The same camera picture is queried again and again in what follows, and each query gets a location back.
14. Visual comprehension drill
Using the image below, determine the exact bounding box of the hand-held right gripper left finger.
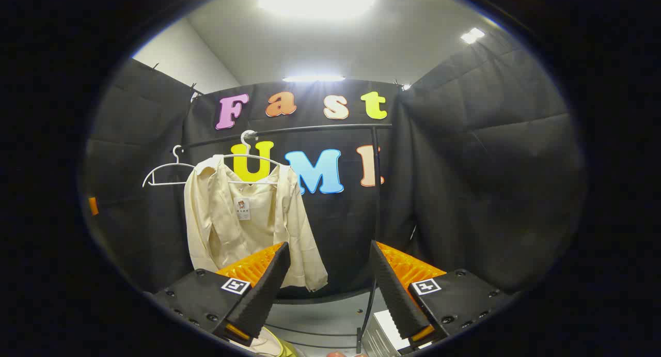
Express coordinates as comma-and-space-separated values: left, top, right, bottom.
151, 241, 291, 347

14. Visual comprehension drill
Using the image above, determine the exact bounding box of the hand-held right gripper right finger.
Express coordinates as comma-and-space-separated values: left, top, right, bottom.
369, 240, 518, 351

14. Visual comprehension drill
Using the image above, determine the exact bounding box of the cream shirt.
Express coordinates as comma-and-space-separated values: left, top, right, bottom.
184, 154, 329, 292

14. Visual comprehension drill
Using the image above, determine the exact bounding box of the white plastic hanger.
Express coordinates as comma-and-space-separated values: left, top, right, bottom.
142, 145, 197, 188

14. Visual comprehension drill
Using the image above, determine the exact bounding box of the black metal clothes rack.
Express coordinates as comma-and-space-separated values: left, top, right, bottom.
181, 122, 394, 353

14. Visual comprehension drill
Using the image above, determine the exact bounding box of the white hanger with taped hook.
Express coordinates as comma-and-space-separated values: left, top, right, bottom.
222, 130, 293, 186

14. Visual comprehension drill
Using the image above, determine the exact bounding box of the yellow-green shoe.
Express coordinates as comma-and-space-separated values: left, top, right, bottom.
256, 326, 303, 357

